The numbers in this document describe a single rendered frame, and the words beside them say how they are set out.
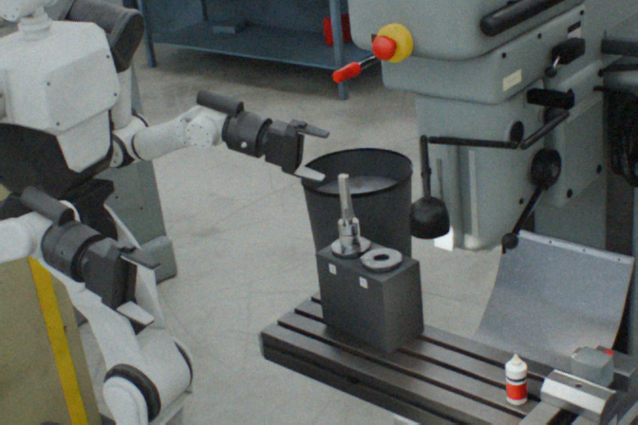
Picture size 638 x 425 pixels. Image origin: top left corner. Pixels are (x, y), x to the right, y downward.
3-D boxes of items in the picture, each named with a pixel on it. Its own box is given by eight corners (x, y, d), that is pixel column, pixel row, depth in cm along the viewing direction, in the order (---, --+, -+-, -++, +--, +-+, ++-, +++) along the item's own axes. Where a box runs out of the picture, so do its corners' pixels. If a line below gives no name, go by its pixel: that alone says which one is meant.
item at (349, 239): (346, 239, 220) (343, 218, 218) (364, 241, 218) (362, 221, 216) (336, 249, 217) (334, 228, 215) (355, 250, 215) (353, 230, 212)
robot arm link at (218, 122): (232, 164, 196) (184, 149, 199) (255, 140, 204) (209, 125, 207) (234, 118, 189) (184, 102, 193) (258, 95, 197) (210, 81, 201)
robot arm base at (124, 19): (57, 60, 201) (46, 18, 192) (90, 25, 209) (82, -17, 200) (117, 81, 197) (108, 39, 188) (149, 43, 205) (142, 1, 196)
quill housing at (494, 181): (503, 267, 172) (498, 101, 159) (411, 241, 185) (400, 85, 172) (553, 225, 185) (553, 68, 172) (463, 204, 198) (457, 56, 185)
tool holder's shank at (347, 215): (345, 216, 217) (340, 172, 212) (357, 218, 216) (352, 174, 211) (338, 223, 214) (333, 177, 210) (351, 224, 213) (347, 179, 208)
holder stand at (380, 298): (388, 355, 211) (381, 277, 203) (322, 321, 226) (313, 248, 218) (424, 331, 218) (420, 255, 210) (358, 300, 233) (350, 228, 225)
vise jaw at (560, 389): (600, 424, 171) (600, 406, 170) (540, 400, 180) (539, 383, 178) (615, 407, 175) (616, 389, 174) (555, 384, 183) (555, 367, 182)
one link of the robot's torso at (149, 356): (116, 431, 204) (16, 242, 194) (165, 385, 218) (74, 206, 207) (164, 428, 195) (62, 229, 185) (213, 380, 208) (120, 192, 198)
